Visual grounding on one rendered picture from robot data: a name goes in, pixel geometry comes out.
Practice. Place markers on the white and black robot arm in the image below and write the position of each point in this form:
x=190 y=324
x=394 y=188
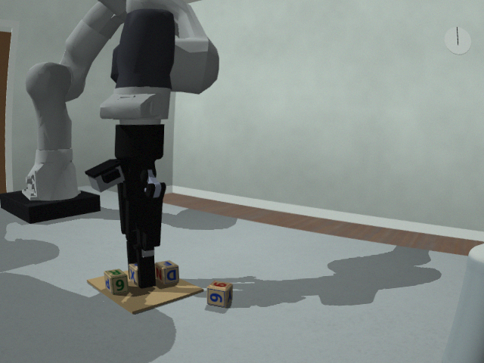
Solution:
x=151 y=65

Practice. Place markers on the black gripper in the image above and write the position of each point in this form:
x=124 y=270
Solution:
x=144 y=145

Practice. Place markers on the tan flat mat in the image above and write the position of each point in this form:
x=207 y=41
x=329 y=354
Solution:
x=138 y=300

